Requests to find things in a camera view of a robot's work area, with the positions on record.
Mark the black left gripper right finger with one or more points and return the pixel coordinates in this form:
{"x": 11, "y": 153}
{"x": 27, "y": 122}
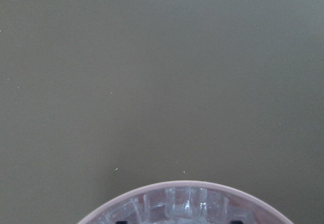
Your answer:
{"x": 236, "y": 222}

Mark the pink bowl of ice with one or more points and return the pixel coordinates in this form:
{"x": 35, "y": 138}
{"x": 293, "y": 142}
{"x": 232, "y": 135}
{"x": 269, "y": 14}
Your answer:
{"x": 185, "y": 202}

